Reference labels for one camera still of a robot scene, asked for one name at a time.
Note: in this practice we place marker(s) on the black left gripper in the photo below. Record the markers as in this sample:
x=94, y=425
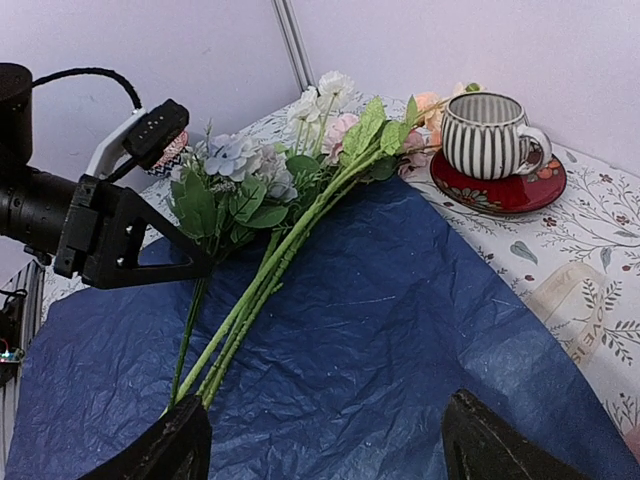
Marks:
x=136, y=244

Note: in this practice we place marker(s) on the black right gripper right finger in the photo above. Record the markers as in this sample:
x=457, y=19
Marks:
x=479, y=444

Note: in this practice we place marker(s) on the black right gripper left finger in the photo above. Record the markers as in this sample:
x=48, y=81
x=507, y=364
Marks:
x=177, y=446

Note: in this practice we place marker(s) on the artificial flower bouquet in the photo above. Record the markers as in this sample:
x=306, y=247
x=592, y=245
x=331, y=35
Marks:
x=230, y=189

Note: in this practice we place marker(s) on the blue wrapping paper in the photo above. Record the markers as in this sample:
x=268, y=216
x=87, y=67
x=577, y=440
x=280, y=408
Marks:
x=99, y=373

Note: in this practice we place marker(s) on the cream printed ribbon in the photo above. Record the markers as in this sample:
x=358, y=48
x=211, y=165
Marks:
x=574, y=303

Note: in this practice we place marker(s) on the dark red saucer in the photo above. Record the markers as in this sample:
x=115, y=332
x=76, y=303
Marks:
x=509, y=196

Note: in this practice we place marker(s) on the striped ceramic cup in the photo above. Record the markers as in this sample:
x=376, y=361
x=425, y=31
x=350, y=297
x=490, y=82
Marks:
x=487, y=136

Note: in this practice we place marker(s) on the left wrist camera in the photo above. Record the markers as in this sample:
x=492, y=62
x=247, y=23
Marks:
x=140, y=141

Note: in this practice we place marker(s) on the left aluminium frame post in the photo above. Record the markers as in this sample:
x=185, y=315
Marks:
x=294, y=43

